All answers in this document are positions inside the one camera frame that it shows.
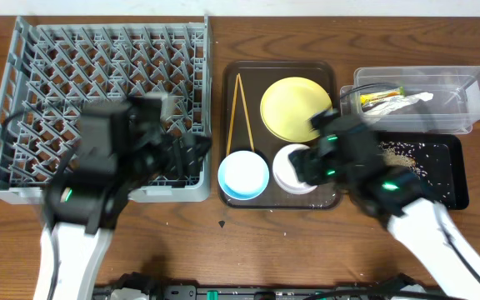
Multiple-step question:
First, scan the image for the green orange snack wrapper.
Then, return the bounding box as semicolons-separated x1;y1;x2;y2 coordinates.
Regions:
360;87;405;108

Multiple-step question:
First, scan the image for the white bowl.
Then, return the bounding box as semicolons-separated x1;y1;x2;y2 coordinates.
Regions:
272;143;317;195

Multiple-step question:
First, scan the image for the white wrapper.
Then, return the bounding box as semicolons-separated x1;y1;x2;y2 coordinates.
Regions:
362;92;433;116

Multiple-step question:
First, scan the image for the light blue bowl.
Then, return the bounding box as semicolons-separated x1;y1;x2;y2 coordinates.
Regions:
217;151;270;201

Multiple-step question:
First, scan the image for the wooden chopstick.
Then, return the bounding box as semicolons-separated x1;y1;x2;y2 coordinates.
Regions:
237;73;255;153
226;74;240;156

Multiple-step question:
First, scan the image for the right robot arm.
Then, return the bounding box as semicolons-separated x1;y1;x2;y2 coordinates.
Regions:
289;110;480;299

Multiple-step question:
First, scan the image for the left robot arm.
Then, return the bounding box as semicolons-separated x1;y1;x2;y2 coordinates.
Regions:
34;93;212;299

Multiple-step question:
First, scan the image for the grey dishwasher rack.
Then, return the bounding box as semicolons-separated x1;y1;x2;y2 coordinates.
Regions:
0;17;212;204

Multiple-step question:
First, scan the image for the food scraps pile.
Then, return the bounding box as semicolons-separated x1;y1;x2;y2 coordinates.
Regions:
379;140;453;197

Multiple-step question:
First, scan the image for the clear plastic bin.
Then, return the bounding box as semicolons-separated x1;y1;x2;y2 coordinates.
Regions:
339;66;480;134

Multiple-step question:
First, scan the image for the yellow round plate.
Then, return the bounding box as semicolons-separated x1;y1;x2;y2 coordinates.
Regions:
260;77;333;143

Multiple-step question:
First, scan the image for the dark brown serving tray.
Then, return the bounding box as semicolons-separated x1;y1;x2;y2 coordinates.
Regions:
218;61;341;210

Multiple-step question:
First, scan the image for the black plastic tray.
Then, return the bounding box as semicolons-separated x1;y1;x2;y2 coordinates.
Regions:
347;130;470;211

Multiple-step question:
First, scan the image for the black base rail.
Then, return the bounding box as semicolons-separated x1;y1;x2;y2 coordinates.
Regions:
91;272;427;300

